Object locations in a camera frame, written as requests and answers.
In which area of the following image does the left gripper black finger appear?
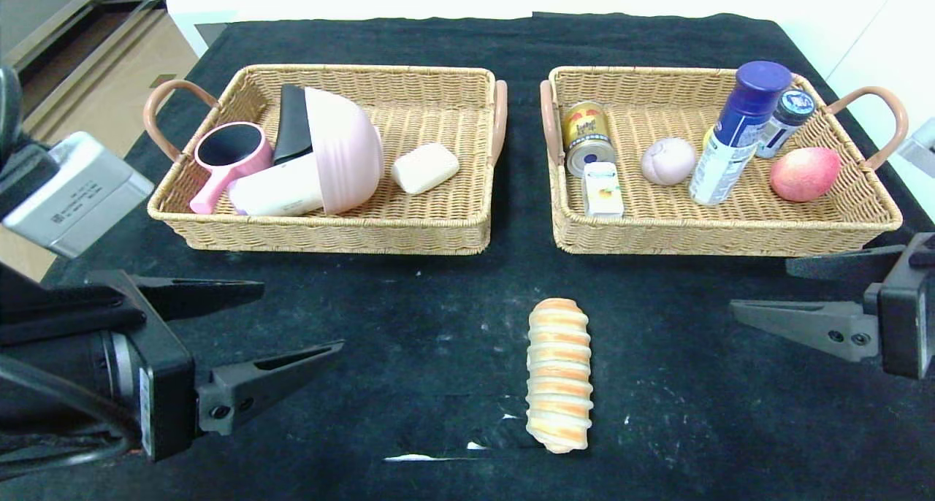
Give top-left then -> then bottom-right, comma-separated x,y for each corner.
133,275 -> 266,321
194,340 -> 346,436

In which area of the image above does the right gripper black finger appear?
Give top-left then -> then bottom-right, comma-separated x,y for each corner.
728,283 -> 882,363
785,243 -> 907,284

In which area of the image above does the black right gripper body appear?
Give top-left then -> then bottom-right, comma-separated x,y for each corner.
877,232 -> 935,380

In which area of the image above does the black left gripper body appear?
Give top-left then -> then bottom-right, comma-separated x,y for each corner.
0,269 -> 198,463

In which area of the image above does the purple-lidded white jar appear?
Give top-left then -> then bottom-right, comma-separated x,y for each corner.
229,154 -> 323,218

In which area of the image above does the pink bowl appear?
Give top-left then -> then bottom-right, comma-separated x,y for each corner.
303,87 -> 386,216

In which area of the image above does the mauve round peach bun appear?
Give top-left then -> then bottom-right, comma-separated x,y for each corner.
640,137 -> 697,187

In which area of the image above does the striped orange bread roll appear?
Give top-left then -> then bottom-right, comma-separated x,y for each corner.
525,297 -> 594,455

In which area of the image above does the white soap bar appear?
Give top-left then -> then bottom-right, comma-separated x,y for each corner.
391,142 -> 462,196

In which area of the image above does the gold drink can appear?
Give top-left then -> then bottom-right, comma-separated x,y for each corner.
560,100 -> 616,178

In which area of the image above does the wicker basket holding food items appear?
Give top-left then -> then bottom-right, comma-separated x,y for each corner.
539,66 -> 910,259

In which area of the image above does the wicker basket holding pink mug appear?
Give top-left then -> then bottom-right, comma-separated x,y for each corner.
144,64 -> 508,256

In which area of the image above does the red peach fruit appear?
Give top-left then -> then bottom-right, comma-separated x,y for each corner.
768,147 -> 842,203

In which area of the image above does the small dark blue bottle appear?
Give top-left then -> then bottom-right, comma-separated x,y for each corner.
755,89 -> 816,159

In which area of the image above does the blue cap spray can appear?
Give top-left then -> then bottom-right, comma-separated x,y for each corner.
689,61 -> 793,207

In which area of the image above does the black glasses case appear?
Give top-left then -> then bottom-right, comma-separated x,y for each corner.
272,84 -> 313,164

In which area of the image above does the small white juice carton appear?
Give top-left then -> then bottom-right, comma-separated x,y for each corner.
582,161 -> 625,218

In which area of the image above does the grey metal shelf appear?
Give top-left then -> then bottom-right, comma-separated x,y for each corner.
0,0 -> 170,85

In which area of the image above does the black left camera cable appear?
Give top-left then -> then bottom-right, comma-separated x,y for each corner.
0,353 -> 141,481

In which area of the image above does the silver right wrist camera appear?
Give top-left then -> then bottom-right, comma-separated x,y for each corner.
896,116 -> 935,181

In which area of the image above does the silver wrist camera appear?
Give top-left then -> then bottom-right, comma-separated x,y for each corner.
896,116 -> 935,181
2,130 -> 156,260

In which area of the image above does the pink mug with handle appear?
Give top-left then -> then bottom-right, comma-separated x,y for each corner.
189,121 -> 275,215

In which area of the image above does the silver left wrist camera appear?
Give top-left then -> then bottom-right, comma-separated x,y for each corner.
2,130 -> 156,260

